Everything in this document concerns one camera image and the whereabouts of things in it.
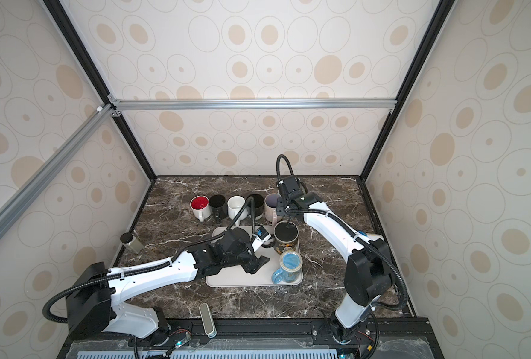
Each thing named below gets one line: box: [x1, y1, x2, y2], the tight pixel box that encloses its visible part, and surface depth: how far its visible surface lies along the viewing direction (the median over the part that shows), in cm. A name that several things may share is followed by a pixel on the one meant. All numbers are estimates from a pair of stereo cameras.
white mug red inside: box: [189, 194, 213, 223], surface depth 101 cm
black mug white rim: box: [208, 194, 228, 224], surface depth 102 cm
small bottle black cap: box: [119, 231, 145, 255], surface depth 89 cm
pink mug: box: [264, 192, 283, 227], surface depth 97 cm
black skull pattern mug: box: [261, 219, 300, 255], surface depth 87 cm
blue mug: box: [272, 249, 303, 285], surface depth 81 cm
